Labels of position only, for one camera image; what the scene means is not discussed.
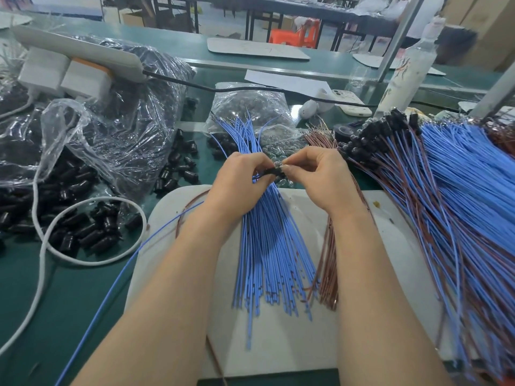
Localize person's right hand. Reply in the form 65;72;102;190
282;146;365;222

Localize person's left hand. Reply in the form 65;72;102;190
200;152;277;228

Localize bundle of blue wires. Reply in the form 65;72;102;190
213;116;319;351

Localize bundle of brown wires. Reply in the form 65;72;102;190
304;128;383;310

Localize pile of assembled wire harnesses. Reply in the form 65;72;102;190
334;108;515;381

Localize pile of black plastic caps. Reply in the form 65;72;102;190
0;128;201;258

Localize person's left forearm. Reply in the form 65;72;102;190
72;213;252;386

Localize person's right forearm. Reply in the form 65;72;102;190
330;205;453;386

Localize white computer mouse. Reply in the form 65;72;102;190
299;99;320;121

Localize white flat device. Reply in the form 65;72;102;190
322;89;373;117

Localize small clear plastic bag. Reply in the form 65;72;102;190
205;83;300;150

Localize white paper sheet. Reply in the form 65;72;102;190
245;70;335;100

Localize large clear plastic bag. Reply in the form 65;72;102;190
0;34;196;202

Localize white flat tray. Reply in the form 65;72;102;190
207;38;311;61
0;12;33;31
352;54;446;77

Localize white spray bottle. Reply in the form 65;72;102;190
376;17;446;117

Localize orange plastic stool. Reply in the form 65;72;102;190
269;18;321;49

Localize white work board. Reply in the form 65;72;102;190
124;184;464;378

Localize white orange charger adapter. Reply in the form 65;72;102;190
60;58;114;101

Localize white power strip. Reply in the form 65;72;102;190
12;25;148;84

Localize cardboard boxes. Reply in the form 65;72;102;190
443;0;515;71

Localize blue table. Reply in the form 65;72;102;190
24;0;104;21

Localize black power cord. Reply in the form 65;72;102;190
145;70;476;117

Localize slanted metal frame post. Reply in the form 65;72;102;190
377;0;428;81

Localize long black-frame table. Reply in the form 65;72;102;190
153;0;399;51

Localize short metal frame post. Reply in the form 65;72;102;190
470;64;515;121

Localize white charging cable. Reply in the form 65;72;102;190
0;92;148;357

